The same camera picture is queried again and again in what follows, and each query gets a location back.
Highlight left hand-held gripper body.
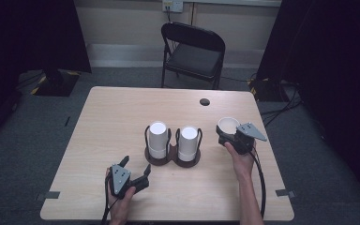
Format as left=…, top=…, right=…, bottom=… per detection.
left=108, top=163, right=151, bottom=200

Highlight grey tape strip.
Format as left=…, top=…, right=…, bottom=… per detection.
left=35, top=190, right=61, bottom=202
left=275, top=188, right=297, bottom=200

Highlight black curtain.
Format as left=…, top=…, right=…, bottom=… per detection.
left=0, top=0, right=93, bottom=148
left=255, top=0, right=360, bottom=211

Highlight left hand-held gripper cable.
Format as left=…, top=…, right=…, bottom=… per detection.
left=100, top=174, right=120, bottom=225

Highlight single white paper cup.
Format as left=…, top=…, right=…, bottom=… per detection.
left=217, top=116, right=241, bottom=136

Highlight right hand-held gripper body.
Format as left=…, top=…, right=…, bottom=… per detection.
left=217, top=122, right=268, bottom=156

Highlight white wall outlet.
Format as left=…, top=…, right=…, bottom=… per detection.
left=161, top=0, right=185, bottom=14

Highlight hand-held gripper cable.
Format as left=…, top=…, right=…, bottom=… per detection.
left=248, top=146, right=267, bottom=219
left=100, top=174, right=120, bottom=225

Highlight right hand-held gripper cable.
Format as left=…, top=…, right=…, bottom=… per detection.
left=248, top=146, right=267, bottom=219

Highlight black floor cables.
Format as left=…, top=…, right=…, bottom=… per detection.
left=260, top=79, right=305, bottom=128

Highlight person's right hand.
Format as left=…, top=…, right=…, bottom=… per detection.
left=224, top=141, right=256, bottom=184

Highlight black stand base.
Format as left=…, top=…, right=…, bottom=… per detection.
left=30, top=68, right=82, bottom=98
left=248, top=77, right=291, bottom=103

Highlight person's left hand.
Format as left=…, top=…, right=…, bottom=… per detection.
left=105, top=167, right=137, bottom=225

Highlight black wire cup holder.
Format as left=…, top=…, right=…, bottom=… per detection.
left=143, top=125, right=203, bottom=169

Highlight black folding chair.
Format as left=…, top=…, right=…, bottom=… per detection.
left=160, top=22, right=227, bottom=91

